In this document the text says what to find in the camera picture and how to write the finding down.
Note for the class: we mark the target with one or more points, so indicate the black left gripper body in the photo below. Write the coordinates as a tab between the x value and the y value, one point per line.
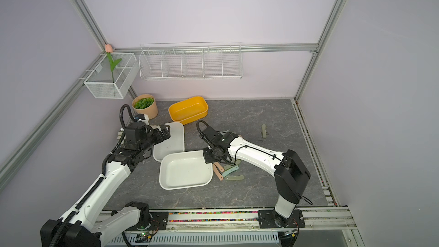
154	138

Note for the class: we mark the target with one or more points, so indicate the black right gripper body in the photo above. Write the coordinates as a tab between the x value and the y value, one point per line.
208	154

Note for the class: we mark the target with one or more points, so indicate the olive knife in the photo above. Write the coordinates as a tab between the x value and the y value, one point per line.
229	166
235	178

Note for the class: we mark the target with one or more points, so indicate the white basin with knives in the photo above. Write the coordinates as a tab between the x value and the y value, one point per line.
184	170

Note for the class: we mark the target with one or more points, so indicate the olive knife apart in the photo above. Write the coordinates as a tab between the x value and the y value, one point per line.
264	131

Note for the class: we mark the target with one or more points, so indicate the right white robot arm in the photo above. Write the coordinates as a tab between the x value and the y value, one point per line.
290	173

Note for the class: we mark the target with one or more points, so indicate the white basin near left arm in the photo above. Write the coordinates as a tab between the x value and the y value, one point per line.
175	144

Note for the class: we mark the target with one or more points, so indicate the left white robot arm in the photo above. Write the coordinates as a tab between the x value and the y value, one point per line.
77	227

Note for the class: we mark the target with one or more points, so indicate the peach knife lower middle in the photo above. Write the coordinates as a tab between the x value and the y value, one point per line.
219	167

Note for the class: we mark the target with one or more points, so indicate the beige green work glove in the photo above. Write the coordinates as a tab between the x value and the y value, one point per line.
121	134

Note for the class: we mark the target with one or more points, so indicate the mint knife bottom of pile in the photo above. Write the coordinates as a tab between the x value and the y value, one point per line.
230	170

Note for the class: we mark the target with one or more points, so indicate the peach knife bottom of pile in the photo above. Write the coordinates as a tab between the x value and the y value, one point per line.
217	173

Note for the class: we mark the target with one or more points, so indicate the peach plastic plant pot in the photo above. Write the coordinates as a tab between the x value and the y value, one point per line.
151	111

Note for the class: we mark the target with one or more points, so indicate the green artificial plant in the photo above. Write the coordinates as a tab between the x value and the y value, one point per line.
144	103

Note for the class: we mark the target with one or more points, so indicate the yellow plastic basin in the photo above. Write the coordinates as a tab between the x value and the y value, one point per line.
189	110

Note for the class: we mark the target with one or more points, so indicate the small white mesh basket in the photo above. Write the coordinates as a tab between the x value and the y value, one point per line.
99	81

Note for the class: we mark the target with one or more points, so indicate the artificial pink tulip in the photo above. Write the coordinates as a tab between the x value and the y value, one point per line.
112	62

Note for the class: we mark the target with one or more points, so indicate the white wire wall shelf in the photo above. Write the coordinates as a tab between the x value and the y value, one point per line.
190	61

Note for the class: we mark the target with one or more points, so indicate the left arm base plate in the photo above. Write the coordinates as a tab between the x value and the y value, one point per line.
157	222

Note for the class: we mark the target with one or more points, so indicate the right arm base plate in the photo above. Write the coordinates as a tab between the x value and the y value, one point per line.
271	219

